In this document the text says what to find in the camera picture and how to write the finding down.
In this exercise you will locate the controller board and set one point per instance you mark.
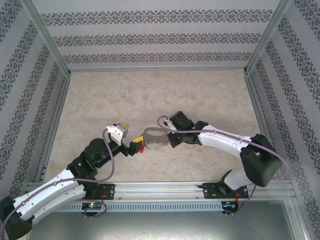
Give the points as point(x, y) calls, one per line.
point(228, 205)
point(92, 205)

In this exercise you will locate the left controller board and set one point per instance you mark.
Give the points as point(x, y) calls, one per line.
point(92, 205)

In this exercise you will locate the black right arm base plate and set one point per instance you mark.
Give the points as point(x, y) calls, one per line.
point(210, 192)

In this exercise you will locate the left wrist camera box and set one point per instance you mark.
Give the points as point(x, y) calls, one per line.
point(113, 131)

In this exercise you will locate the grey metal carabiner keyring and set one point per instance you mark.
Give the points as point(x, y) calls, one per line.
point(157, 138)

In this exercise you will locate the aluminium mounting rail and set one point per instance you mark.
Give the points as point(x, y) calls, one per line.
point(160, 191)

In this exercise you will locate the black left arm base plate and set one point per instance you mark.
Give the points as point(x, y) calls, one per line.
point(110, 192)

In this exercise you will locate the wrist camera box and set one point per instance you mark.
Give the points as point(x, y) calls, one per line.
point(113, 131)
point(170, 125)

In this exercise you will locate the right controller board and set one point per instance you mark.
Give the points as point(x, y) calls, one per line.
point(228, 205)

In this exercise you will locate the red tagged key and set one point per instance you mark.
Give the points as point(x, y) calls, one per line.
point(142, 149)

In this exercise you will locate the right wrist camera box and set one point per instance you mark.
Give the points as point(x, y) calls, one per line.
point(170, 125)

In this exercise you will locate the grey metal tray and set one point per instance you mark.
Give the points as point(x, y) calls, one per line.
point(160, 225)

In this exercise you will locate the aluminium frame post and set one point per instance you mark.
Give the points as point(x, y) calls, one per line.
point(268, 35)
point(47, 37)

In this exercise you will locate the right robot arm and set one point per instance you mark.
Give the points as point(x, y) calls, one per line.
point(262, 162)

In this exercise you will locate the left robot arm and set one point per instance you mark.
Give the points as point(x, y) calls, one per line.
point(45, 190)

